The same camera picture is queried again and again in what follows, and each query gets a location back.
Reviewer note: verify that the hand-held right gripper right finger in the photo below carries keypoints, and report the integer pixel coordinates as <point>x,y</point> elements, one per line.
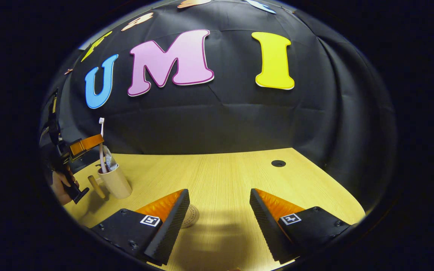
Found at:
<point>266,229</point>

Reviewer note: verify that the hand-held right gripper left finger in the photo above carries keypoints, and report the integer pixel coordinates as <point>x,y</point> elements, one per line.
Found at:
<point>171,229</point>

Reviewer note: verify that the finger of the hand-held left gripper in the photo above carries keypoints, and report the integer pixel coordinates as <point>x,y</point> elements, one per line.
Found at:
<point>87,145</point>

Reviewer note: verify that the pink toothbrush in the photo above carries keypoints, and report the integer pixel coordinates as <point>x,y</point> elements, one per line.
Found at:
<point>101,128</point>

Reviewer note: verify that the round brown coaster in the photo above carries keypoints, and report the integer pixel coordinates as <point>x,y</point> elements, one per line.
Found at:
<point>191,216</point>

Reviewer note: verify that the white toothpaste tube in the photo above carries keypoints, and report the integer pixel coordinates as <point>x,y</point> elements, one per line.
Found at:
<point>110,160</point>

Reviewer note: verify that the beige cup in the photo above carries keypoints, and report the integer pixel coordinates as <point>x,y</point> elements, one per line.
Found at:
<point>117,184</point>

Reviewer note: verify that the wooden desktop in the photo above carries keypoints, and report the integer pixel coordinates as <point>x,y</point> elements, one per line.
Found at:
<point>232,177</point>

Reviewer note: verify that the orange cloth clip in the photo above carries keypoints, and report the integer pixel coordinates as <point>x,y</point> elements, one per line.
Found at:
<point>68,70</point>

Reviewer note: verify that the black backdrop cloth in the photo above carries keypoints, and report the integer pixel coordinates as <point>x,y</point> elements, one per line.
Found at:
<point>239,113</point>

